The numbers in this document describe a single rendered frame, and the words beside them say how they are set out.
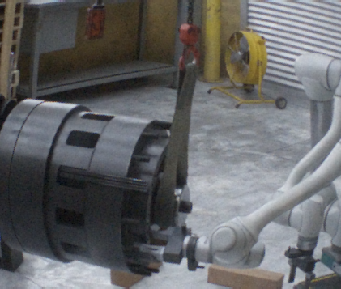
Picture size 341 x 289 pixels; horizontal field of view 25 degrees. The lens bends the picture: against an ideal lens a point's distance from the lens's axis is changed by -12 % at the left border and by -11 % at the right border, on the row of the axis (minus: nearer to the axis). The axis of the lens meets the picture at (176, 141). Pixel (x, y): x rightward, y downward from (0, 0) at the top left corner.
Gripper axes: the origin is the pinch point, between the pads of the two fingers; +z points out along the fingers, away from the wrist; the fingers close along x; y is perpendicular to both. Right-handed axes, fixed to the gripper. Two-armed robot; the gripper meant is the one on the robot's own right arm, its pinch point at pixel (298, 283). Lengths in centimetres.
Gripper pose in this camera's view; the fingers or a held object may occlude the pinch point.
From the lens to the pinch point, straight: 307.0
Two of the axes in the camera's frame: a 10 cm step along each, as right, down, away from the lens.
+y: 9.3, -0.5, 3.7
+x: -3.7, -2.7, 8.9
